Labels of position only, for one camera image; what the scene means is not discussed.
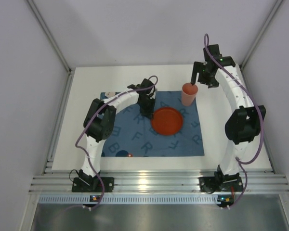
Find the red round plate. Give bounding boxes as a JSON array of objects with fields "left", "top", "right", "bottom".
[{"left": 151, "top": 107, "right": 184, "bottom": 136}]

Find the pink plastic cup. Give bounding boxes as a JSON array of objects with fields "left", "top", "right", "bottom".
[{"left": 181, "top": 83, "right": 198, "bottom": 106}]

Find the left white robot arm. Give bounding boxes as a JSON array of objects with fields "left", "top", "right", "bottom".
[{"left": 75, "top": 76, "right": 158, "bottom": 178}]

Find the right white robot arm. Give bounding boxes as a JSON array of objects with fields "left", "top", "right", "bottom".
[{"left": 190, "top": 44, "right": 266, "bottom": 176}]

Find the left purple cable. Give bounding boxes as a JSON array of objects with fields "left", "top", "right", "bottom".
[{"left": 62, "top": 75, "right": 158, "bottom": 211}]

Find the purple cable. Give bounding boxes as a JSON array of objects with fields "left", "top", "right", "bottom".
[
  {"left": 203, "top": 34, "right": 265, "bottom": 210},
  {"left": 62, "top": 75, "right": 158, "bottom": 211}
]

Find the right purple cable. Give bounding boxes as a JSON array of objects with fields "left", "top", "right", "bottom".
[{"left": 203, "top": 34, "right": 265, "bottom": 210}]

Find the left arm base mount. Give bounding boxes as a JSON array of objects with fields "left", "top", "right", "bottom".
[{"left": 71, "top": 177, "right": 115, "bottom": 193}]

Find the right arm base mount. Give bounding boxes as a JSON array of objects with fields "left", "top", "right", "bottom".
[{"left": 199, "top": 177, "right": 243, "bottom": 194}]

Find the aluminium mounting rail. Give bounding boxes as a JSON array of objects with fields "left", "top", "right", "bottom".
[{"left": 30, "top": 156, "right": 289, "bottom": 193}]

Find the perforated cable tray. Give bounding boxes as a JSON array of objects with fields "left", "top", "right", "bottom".
[{"left": 38, "top": 194, "right": 236, "bottom": 205}]

